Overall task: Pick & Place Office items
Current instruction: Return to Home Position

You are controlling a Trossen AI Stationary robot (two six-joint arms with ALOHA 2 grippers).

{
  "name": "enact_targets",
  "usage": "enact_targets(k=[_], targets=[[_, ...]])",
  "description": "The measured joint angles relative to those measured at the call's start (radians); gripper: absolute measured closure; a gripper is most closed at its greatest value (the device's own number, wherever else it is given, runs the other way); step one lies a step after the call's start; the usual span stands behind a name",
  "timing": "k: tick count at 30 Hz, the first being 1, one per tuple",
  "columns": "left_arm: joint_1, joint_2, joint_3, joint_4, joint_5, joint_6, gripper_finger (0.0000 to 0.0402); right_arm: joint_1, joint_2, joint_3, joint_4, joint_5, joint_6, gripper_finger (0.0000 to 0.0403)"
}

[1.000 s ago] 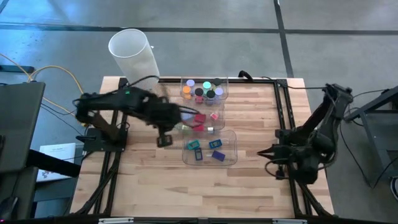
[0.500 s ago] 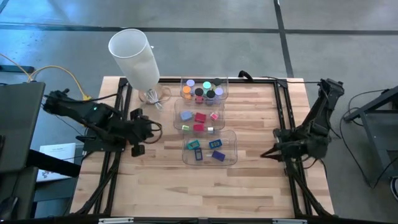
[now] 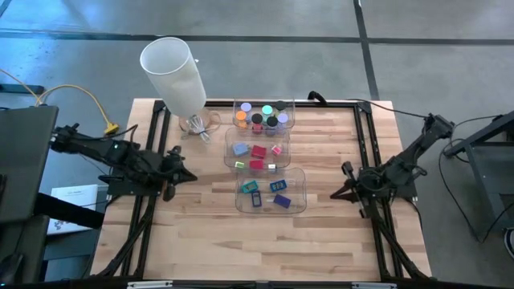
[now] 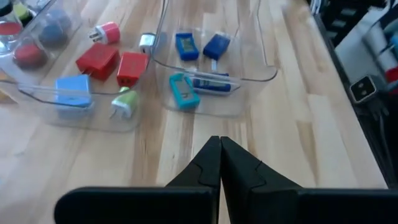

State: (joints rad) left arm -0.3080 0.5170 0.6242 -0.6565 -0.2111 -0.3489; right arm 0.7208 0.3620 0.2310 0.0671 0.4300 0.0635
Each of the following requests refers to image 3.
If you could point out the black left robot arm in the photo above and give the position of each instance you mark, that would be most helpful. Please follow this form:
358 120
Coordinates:
104 150

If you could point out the black metal side stand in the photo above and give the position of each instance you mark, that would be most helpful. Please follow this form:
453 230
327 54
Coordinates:
478 138

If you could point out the clear plastic bin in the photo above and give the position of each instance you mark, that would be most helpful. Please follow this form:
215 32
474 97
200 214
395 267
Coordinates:
299 192
291 120
229 140

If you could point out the dark purple wall charger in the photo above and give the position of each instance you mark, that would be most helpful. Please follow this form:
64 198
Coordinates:
282 200

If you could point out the orange capped sand timer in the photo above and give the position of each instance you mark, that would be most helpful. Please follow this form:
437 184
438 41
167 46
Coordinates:
241 115

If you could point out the light blue wall charger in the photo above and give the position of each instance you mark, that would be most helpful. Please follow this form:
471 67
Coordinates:
241 149

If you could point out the dark grey equipment cart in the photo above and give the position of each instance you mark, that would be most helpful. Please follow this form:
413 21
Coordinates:
24 160

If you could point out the white shade table lamp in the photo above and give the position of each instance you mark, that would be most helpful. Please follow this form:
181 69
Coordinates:
172 76

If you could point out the pink white wall charger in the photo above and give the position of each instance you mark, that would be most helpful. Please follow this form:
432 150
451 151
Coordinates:
276 149

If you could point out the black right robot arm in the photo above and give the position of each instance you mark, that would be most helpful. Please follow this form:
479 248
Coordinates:
413 154

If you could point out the black floor bar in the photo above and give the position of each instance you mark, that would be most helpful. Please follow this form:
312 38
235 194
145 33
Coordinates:
20 88

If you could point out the silver metal bracket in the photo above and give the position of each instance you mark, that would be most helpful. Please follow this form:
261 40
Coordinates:
373 285
149 284

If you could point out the black capped yellow sand timer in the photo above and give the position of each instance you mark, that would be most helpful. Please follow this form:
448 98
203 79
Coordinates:
280 105

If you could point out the yellow power plug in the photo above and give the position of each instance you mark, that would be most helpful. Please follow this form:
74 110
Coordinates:
112 128

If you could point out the lilac capped sand timer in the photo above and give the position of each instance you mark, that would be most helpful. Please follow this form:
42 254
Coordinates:
283 117
245 107

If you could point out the red wall charger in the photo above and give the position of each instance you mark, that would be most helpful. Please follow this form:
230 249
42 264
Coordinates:
259 151

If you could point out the dark indigo digital timer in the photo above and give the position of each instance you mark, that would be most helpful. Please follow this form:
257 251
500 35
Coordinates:
256 198

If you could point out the crimson pink wall charger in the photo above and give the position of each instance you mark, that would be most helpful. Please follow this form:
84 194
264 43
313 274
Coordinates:
256 164

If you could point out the green white wall charger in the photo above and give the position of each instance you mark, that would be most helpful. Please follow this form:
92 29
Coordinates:
239 164

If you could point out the teal capped sand timer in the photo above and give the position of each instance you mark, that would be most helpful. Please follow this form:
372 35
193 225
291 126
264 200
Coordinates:
267 109

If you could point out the black aluminium table frame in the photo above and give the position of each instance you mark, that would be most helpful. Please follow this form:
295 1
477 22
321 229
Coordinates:
156 120

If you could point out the teal digital timer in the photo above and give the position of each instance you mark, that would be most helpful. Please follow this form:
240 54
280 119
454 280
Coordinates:
250 186

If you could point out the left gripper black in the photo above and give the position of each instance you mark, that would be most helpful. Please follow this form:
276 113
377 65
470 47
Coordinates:
173 162

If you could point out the black capped blue sand timer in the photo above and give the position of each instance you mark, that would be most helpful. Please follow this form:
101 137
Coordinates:
272 121

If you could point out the black diagonal bar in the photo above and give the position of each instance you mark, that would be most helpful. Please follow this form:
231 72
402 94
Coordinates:
68 210

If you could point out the white printed booklet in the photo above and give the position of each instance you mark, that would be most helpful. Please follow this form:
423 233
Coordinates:
76 196

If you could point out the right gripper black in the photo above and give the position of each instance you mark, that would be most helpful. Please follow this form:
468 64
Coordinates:
361 180

